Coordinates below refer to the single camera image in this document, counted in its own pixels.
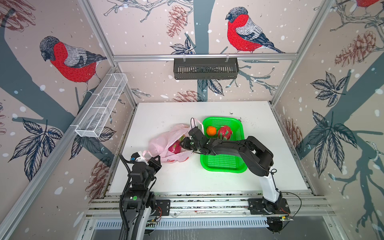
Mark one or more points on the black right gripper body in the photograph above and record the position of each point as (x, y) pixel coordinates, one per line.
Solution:
(190, 143)

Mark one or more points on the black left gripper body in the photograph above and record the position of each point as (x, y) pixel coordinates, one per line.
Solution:
(151, 169)

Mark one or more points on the orange fruit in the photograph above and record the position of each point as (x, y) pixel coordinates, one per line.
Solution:
(211, 131)

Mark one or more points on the red dragon fruit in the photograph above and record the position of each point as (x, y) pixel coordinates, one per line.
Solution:
(176, 147)
(225, 133)

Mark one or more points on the pink plastic fruit bag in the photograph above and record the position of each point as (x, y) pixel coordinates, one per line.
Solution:
(159, 145)

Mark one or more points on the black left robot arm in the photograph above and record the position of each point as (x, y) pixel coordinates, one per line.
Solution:
(137, 201)

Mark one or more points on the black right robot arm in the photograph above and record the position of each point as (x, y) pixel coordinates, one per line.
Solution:
(257, 157)

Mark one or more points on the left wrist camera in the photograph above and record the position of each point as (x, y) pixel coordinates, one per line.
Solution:
(137, 157)

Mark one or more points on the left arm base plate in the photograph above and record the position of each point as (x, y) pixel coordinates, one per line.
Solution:
(162, 208)

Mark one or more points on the aluminium rail frame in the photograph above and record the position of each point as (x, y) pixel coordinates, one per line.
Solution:
(230, 211)

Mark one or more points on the black hanging wall basket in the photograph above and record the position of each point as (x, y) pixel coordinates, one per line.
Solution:
(206, 69)

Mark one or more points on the white wire mesh shelf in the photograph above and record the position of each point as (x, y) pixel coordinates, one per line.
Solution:
(98, 114)

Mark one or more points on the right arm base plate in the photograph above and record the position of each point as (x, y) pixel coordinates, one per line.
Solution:
(264, 207)

